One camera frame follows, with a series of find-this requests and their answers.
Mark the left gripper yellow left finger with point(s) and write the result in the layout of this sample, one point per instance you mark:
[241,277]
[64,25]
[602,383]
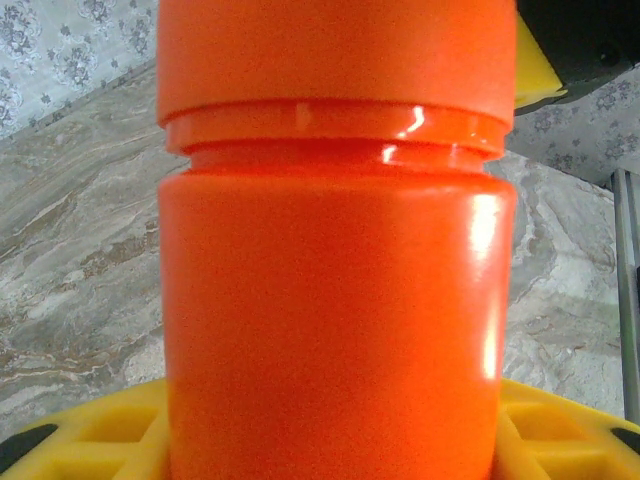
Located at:
[90,445]

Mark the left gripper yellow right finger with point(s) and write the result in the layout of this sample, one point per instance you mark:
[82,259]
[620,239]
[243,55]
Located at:
[560,440]

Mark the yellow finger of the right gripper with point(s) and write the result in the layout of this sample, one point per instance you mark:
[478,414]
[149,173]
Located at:
[537,75]

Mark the orange bottle cap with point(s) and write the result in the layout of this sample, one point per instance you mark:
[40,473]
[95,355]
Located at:
[325,50]

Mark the orange pill bottle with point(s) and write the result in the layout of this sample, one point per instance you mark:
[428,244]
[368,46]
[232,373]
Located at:
[340,300]

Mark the right aluminium side rail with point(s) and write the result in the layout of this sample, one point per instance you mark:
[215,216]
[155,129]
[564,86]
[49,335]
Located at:
[625,300]

